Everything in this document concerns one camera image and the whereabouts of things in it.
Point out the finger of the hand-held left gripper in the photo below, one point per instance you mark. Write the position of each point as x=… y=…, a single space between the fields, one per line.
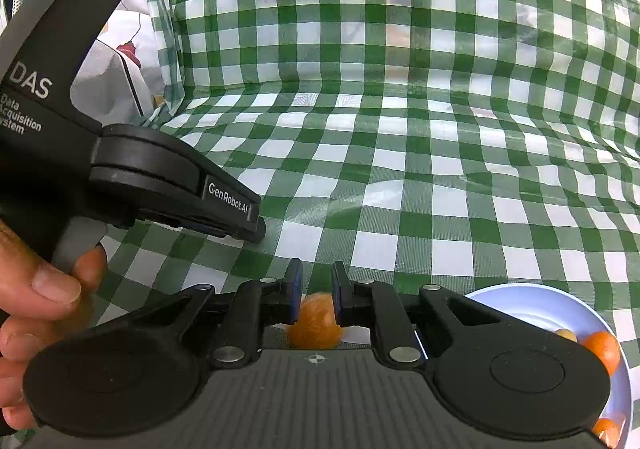
x=200 y=225
x=230 y=201

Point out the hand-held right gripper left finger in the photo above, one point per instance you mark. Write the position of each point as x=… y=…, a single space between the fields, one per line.
x=295 y=290

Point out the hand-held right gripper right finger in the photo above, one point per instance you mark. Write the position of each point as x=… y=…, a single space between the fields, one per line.
x=338 y=295

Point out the light blue plate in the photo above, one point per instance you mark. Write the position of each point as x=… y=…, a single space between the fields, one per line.
x=510 y=304

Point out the large orange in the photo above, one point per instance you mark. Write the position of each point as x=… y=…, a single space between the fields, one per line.
x=602 y=349

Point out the person's left hand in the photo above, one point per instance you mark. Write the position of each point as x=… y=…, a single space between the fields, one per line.
x=50 y=286

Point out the white printed bag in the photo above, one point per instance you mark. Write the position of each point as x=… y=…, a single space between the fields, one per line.
x=125 y=14

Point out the green checkered tablecloth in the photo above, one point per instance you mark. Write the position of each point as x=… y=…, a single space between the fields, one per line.
x=400 y=129

